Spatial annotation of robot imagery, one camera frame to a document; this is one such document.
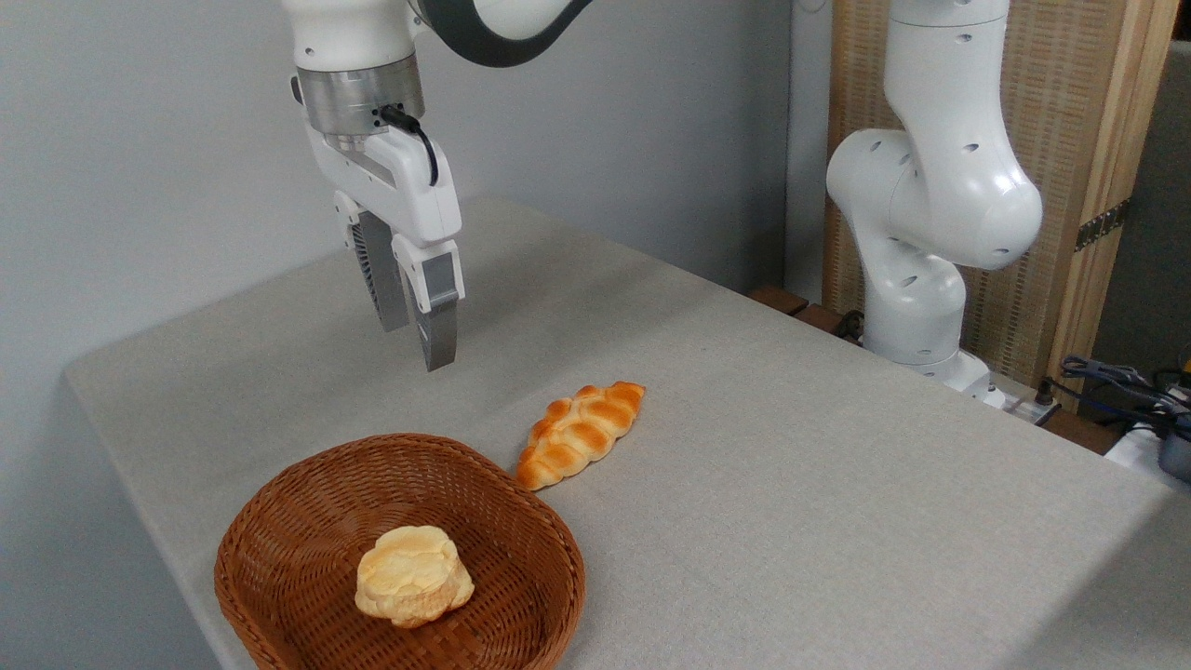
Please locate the braided golden bread loaf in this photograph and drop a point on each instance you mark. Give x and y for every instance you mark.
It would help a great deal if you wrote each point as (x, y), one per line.
(582, 433)

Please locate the brown wicker basket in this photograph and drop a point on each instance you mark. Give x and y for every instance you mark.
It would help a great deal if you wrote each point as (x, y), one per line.
(307, 521)

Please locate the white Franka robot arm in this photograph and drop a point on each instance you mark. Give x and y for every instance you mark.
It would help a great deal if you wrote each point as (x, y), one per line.
(935, 186)

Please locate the metal screen hinge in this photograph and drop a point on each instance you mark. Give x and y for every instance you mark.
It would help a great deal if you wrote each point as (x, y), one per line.
(1102, 224)

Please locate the grey-blue device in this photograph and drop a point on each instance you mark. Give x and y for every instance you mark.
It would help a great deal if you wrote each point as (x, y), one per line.
(1176, 454)

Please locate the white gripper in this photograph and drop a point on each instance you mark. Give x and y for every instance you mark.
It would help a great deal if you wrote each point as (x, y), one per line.
(409, 186)

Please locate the round pale bread bun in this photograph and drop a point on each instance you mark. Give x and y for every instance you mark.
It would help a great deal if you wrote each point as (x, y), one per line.
(414, 575)

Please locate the grey tablecloth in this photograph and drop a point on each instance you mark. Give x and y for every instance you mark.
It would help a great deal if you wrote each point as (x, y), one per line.
(791, 484)

